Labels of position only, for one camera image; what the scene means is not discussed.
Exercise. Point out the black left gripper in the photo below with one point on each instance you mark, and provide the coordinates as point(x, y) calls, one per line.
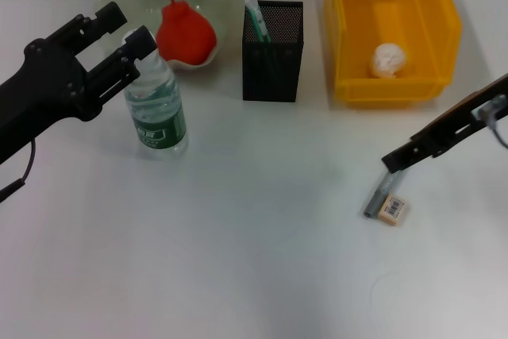
point(43, 93)

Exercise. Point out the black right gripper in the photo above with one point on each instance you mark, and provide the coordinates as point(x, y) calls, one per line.
point(460, 120)

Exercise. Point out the grey pen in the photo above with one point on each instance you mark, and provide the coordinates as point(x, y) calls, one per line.
point(377, 200)

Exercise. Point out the red-orange fruit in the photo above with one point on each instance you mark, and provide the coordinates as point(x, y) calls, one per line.
point(186, 37)

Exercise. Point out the clear green-label water bottle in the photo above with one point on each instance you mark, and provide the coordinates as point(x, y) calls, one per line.
point(158, 124)

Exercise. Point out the white paper ball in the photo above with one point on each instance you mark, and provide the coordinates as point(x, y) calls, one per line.
point(389, 59)

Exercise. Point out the green utility knife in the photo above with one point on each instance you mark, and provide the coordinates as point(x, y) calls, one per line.
point(257, 17)

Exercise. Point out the beige eraser with barcode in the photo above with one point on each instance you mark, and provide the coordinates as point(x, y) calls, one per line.
point(393, 210)

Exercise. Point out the black mesh pen holder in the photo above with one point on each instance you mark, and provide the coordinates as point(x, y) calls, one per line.
point(278, 73)

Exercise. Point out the yellow plastic bin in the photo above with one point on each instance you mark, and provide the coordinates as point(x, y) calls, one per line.
point(397, 17)

